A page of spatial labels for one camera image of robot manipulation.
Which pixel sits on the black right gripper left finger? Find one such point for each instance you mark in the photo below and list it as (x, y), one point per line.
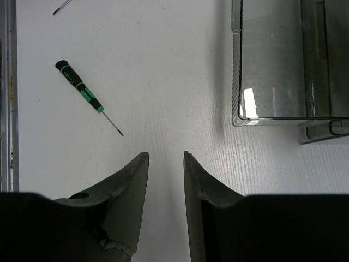
(100, 223)

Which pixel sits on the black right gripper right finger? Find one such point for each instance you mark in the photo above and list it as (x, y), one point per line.
(224, 225)

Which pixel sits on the clear plastic drawer organizer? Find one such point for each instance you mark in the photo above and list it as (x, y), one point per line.
(290, 66)

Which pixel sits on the green screwdriver centre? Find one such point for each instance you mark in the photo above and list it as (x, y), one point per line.
(74, 79)

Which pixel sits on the green screwdriver slanted left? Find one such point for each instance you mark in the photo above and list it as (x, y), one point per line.
(61, 7)

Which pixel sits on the aluminium frame rail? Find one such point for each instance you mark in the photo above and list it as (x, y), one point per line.
(9, 99)

